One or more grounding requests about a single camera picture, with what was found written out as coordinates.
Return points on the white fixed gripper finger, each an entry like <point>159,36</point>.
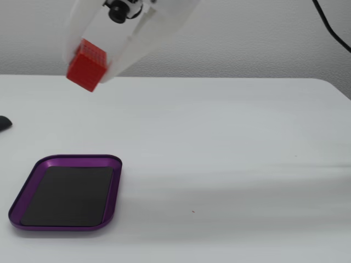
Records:
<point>153,33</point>

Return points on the black rounded object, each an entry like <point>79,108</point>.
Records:
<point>4,123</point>

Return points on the red studded block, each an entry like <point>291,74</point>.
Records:
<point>86,68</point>

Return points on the white moving gripper finger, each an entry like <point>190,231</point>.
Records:
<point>75,30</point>

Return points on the black tray mat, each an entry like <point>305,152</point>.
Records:
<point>68,197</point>

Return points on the purple metal tray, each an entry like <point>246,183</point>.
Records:
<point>33,175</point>

